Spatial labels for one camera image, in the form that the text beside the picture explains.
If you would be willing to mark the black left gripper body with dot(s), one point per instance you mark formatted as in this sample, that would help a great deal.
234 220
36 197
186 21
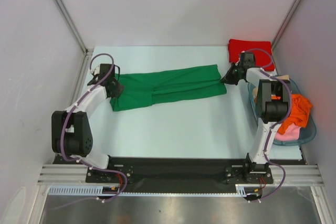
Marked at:
117 88

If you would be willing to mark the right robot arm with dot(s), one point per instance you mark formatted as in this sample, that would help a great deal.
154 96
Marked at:
273 106

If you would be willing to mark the aluminium frame post left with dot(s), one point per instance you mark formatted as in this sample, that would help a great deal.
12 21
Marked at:
71 25

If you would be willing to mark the folded red t-shirt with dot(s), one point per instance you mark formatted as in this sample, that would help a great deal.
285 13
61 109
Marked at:
261 50

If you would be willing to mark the pink t-shirt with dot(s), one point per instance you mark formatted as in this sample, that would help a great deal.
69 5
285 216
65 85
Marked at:
291 133

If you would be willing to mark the white slotted cable duct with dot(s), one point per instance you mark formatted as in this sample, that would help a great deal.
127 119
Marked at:
155 190

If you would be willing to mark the beige t-shirt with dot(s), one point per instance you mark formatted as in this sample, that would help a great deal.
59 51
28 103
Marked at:
284 77

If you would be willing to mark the aluminium front rail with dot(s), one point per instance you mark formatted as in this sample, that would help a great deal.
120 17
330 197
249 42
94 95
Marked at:
72 174

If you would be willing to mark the orange t-shirt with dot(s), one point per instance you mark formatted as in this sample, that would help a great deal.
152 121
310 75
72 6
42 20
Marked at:
299 115

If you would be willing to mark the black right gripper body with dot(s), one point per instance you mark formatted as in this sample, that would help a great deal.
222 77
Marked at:
235 70

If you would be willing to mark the aluminium frame post right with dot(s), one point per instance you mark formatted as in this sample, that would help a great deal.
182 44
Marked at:
284 25

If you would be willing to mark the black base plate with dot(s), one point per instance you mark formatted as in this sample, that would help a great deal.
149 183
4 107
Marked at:
180 172

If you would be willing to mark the aluminium frame post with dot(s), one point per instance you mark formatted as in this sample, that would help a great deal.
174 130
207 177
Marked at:
71 25
284 25

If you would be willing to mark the green t-shirt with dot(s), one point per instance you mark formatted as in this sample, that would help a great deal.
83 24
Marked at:
142 90

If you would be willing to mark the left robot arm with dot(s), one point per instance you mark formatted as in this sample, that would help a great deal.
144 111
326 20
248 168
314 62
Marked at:
71 134

